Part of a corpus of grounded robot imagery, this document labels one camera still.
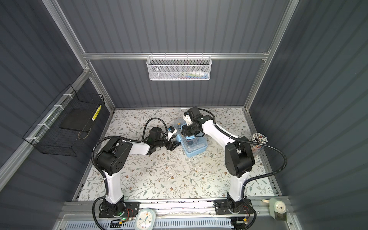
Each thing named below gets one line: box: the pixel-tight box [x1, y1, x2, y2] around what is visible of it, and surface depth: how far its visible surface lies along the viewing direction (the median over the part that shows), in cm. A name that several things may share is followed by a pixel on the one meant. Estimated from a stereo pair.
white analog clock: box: [134, 208, 157, 230], surface depth 70 cm
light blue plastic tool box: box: [174, 122, 208, 158], surface depth 91 cm
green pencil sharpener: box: [268, 197, 288, 221], surface depth 69 cm
